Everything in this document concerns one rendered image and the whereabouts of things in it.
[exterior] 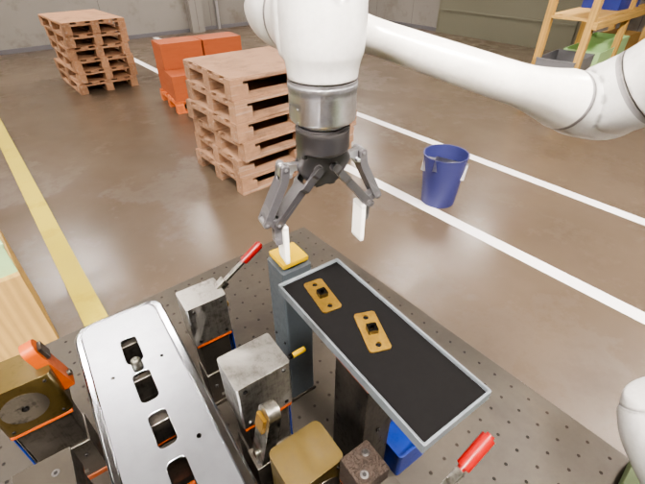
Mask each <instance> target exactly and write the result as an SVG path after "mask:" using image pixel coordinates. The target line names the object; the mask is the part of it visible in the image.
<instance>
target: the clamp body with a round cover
mask: <svg viewBox="0 0 645 484"><path fill-rule="evenodd" d="M342 457H343V453H342V452H341V450H340V449H339V447H338V446H337V445H336V443H335V442H334V441H333V439H332V438H331V436H330V435H329V434H328V432H327V431H326V430H325V428H324V427H323V425H322V424H321V423H320V422H318V421H313V422H312V423H310V424H308V425H306V426H305V427H303V428H302V429H300V430H299V431H297V432H296V433H294V434H293V435H291V436H290V437H288V438H287V439H285V440H284V441H282V442H281V443H279V444H278V445H276V446H275V447H273V448H272V449H271V450H270V461H271V467H272V473H273V479H274V484H341V483H342V482H341V481H340V478H339V475H340V460H341V458H342Z"/></svg>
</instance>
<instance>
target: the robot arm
mask: <svg viewBox="0 0 645 484"><path fill-rule="evenodd" d="M368 7H369V0H245V2H244V10H245V15H246V18H247V20H248V22H249V24H250V26H251V28H252V30H253V31H254V32H255V33H256V35H257V36H258V37H259V38H260V39H262V40H263V41H264V42H265V43H267V44H268V45H270V46H271V47H273V48H275V49H276V50H278V54H279V55H280V56H281V57H282V58H283V59H284V61H285V66H286V70H287V78H288V80H287V87H288V97H289V116H290V119H291V120H292V121H293V122H294V123H295V124H296V125H295V129H296V149H297V157H296V159H295V161H291V162H283V161H282V160H281V159H279V160H277V161H276V163H275V176H274V179H273V181H272V184H271V186H270V189H269V191H268V194H267V197H266V199H265V202H264V204H263V206H262V208H261V211H260V213H259V216H258V220H259V222H260V223H261V225H262V226H263V227H264V229H266V230H267V229H269V228H272V235H273V240H274V242H275V243H276V245H277V246H278V247H279V255H280V256H281V258H282V259H283V260H284V262H285V263H286V264H290V263H291V261H290V246H289V230H288V227H287V226H286V224H285V223H286V222H287V221H288V219H289V218H290V216H291V215H292V213H293V212H294V210H295V209H296V208H297V206H298V205H299V203H300V201H301V200H302V199H303V197H304V196H305V194H308V193H309V192H310V191H311V189H312V188H313V187H314V186H316V187H320V186H322V185H324V184H332V183H335V181H336V180H337V179H340V180H341V181H342V182H343V183H344V184H345V185H346V186H347V187H348V188H349V189H350V190H351V191H352V192H353V193H354V194H355V195H356V196H357V197H358V198H359V199H358V198H354V199H353V210H352V228H351V232H352V233H353V234H354V235H355V236H356V237H357V238H358V239H359V240H360V241H363V240H364V230H365V220H367V219H368V218H369V212H370V206H373V205H374V200H373V199H375V198H376V199H378V198H380V197H381V192H380V189H379V187H378V185H377V182H376V180H375V178H374V175H373V173H372V171H371V169H370V166H369V164H368V151H367V150H366V149H365V148H363V147H362V146H360V145H359V144H357V143H355V144H353V146H352V148H351V149H348V147H349V133H350V125H349V124H350V123H352V122H353V121H354V120H355V117H356V102H357V87H358V73H359V67H360V63H361V59H362V58H363V55H364V54H368V55H371V56H374V57H377V58H379V59H382V60H385V61H390V62H392V63H395V64H398V65H400V66H403V67H406V68H409V69H411V70H414V71H417V72H419V73H421V74H424V75H427V76H429V77H432V78H435V79H438V80H440V81H443V82H446V83H449V84H451V85H455V86H457V87H460V88H463V89H466V90H469V91H471V92H474V93H477V94H480V95H483V96H485V97H488V98H491V99H493V100H496V101H498V102H501V103H504V104H506V105H509V106H511V107H513V108H516V109H519V110H521V111H522V112H524V113H526V114H527V115H529V116H531V117H532V118H534V119H536V120H537V121H538V122H539V123H540V124H542V125H543V126H545V127H547V128H550V129H552V130H554V131H556V132H558V133H561V134H564V135H568V136H572V137H576V138H581V139H587V140H610V139H614V138H617V137H621V136H623V135H626V134H628V133H631V132H633V131H636V130H639V129H642V128H645V38H644V39H642V40H641V41H640V42H638V43H637V44H636V45H634V46H633V47H631V48H629V49H627V50H626V51H624V52H622V53H620V54H618V55H616V56H614V57H612V58H610V59H608V60H605V61H603V62H600V63H598V64H596V65H593V66H591V67H589V68H588V69H587V70H581V69H577V68H557V67H545V66H538V65H532V64H529V63H525V62H521V61H518V60H512V59H509V58H506V57H502V56H499V55H496V54H493V53H491V52H487V51H484V50H481V49H478V48H474V47H471V46H468V45H465V44H462V43H459V42H456V41H452V40H449V39H446V38H443V37H439V36H434V35H430V34H427V33H425V32H422V31H418V30H415V29H412V28H408V27H405V26H402V25H399V24H396V23H393V22H391V21H388V20H385V19H382V18H379V17H376V16H374V15H371V14H368ZM350 159H351V160H352V161H354V163H355V166H356V168H357V170H358V172H359V174H360V176H361V178H362V181H363V183H364V185H365V187H366V188H367V190H366V191H364V190H363V189H362V188H361V187H360V186H359V185H358V184H357V183H356V182H355V181H354V180H353V179H352V178H351V176H350V175H349V174H348V173H347V172H346V171H345V170H344V169H345V168H346V166H347V164H348V162H349V160H350ZM295 171H298V173H297V175H296V176H295V178H294V180H293V184H292V186H291V187H290V189H289V190H288V192H287V193H286V195H285V196H284V194H285V191H286V189H287V187H288V184H289V179H291V178H292V177H293V173H294V172H295ZM303 180H306V183H303ZM283 196H284V198H283ZM616 419H617V426H618V432H619V436H620V439H621V442H622V445H623V448H624V450H625V452H626V454H627V456H628V458H629V461H630V463H631V465H632V467H633V470H634V472H635V474H636V476H637V478H638V480H639V482H640V484H645V376H643V377H641V378H638V379H636V380H634V381H632V382H630V383H629V384H628V385H627V386H626V387H625V388H624V389H623V391H622V394H621V397H620V400H619V404H618V406H617V409H616Z"/></svg>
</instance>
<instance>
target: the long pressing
mask: <svg viewBox="0 0 645 484"><path fill-rule="evenodd" d="M131 338H135V339H136V342H137V344H138V346H139V348H140V350H141V353H142V355H143V358H142V359H141V360H142V362H143V364H144V368H143V370H141V371H139V372H134V371H133V369H132V367H131V364H128V362H127V359H126V357H125V355H124V352H123V350H122V347H121V344H122V343H123V342H124V341H126V340H129V339H131ZM75 345H76V349H77V353H78V356H79V360H80V363H81V367H82V371H83V375H84V382H85V385H86V389H87V393H88V396H89V400H90V403H91V407H92V411H93V415H94V419H95V422H96V425H97V429H98V433H99V437H100V441H101V444H102V448H103V452H104V455H105V459H106V462H107V469H108V473H109V477H110V480H111V484H173V482H172V480H171V477H170V474H169V473H168V467H169V466H170V464H172V463H173V462H175V461H177V460H178V459H180V458H185V459H186V461H187V463H188V466H189V468H190V470H191V472H192V474H193V477H194V479H195V481H196V484H258V483H257V481H256V479H255V477H254V475H253V474H252V472H251V469H250V467H249V465H248V463H247V461H246V460H245V458H244V456H243V454H242V452H241V450H240V448H239V447H238V446H237V444H236V442H235V440H234V438H233V436H232V434H231V432H230V431H229V429H228V427H227V424H226V422H225V420H224V418H223V417H222V415H221V413H220V411H219V409H218V407H217V405H216V403H215V402H214V400H213V398H212V397H211V395H210V393H209V391H208V389H207V388H206V386H205V384H204V382H203V379H202V377H201V375H200V374H199V372H198V370H197V368H196V366H195V364H194V362H193V360H192V359H191V357H190V355H189V353H188V351H187V349H186V347H185V346H184V344H183V343H182V341H181V339H180V337H179V334H178V332H177V330H176V329H175V327H174V325H173V323H172V321H171V319H170V317H169V315H168V314H167V312H166V310H165V308H164V306H163V304H162V303H161V302H158V301H149V302H144V303H142V304H140V305H137V306H135V307H132V308H130V309H127V310H125V311H122V312H120V313H117V314H115V315H112V316H110V317H108V318H105V319H104V320H101V321H99V322H96V323H94V324H91V325H89V326H87V327H85V328H84V329H82V330H81V331H80V332H79V334H78V335H77V337H76V339H75ZM161 354H163V356H160V355H161ZM143 372H150V374H151V377H152V379H153V381H154V384H155V387H156V389H157V391H158V395H157V397H156V398H154V399H152V400H150V401H148V402H142V400H141V397H140V396H139V393H138V390H137V388H136V385H135V382H134V378H135V377H136V376H137V375H139V374H141V373H143ZM112 377H115V379H114V380H111V378H112ZM162 410H164V411H166V413H167V415H168V418H169V420H170V422H171V425H172V427H173V428H174V431H175V433H176V436H177V440H176V441H175V442H174V443H173V444H171V445H170V446H168V447H166V448H160V447H159V446H158V443H157V441H156V438H155V435H154V432H153V429H152V427H151V424H150V418H151V417H152V415H153V414H155V413H157V412H159V411H162ZM199 433H201V434H202V437H201V438H197V434H199Z"/></svg>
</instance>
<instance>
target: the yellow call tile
mask: <svg viewBox="0 0 645 484"><path fill-rule="evenodd" d="M289 246H290V261H291V263H290V264H286V263H285V262H284V260H283V259H282V258H281V256H280V255H279V248H277V249H274V250H272V251H270V256H271V257H272V259H273V260H274V261H275V262H276V263H277V264H278V265H279V266H280V267H281V268H282V269H283V270H286V269H288V268H290V267H293V266H295V265H297V264H299V263H301V262H303V261H305V260H307V259H308V255H307V254H306V253H305V252H304V251H303V250H302V249H301V248H300V247H299V246H297V245H296V244H295V243H294V242H291V243H289Z"/></svg>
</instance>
